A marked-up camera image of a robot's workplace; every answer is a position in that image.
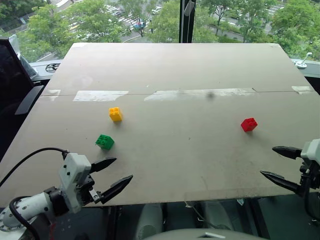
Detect short clear tape strip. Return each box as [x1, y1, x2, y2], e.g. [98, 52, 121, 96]
[46, 89, 62, 101]
[291, 85, 314, 95]

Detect yellow toy brick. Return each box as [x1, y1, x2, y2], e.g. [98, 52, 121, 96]
[108, 106, 124, 123]

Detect red toy brick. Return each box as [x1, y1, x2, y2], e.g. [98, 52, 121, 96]
[240, 117, 258, 133]

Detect black office chair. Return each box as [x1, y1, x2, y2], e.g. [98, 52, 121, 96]
[0, 37, 45, 161]

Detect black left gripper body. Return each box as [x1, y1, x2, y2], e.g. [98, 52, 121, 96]
[74, 174, 104, 208]

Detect green toy brick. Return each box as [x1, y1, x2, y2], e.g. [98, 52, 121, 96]
[95, 134, 115, 151]

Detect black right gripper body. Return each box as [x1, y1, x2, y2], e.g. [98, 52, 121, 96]
[299, 159, 320, 194]

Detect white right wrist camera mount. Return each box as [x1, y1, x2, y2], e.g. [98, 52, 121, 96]
[300, 138, 320, 166]

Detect black ring-shaped fitting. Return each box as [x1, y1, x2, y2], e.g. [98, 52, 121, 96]
[45, 62, 61, 74]

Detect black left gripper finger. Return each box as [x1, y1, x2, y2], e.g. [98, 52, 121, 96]
[99, 174, 134, 205]
[89, 157, 118, 174]

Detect white window handle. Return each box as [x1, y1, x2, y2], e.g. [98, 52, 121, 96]
[294, 52, 314, 70]

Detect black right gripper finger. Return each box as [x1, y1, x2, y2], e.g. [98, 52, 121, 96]
[259, 170, 305, 199]
[271, 145, 304, 161]

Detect grey rounded robot leg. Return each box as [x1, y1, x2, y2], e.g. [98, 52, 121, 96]
[199, 201, 235, 231]
[137, 203, 165, 240]

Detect medium clear tape strip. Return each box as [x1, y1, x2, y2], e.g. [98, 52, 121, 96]
[72, 90, 130, 103]

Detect black window frame post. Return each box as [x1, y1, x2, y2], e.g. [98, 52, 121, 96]
[179, 0, 196, 44]

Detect grey robot torso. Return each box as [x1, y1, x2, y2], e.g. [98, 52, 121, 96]
[142, 227, 267, 240]

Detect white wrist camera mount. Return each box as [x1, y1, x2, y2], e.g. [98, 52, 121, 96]
[58, 152, 92, 215]
[300, 138, 320, 166]

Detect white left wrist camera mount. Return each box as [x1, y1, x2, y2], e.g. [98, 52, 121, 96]
[58, 152, 92, 215]

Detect long clear tape strip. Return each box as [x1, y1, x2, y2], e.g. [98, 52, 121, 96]
[143, 87, 257, 102]

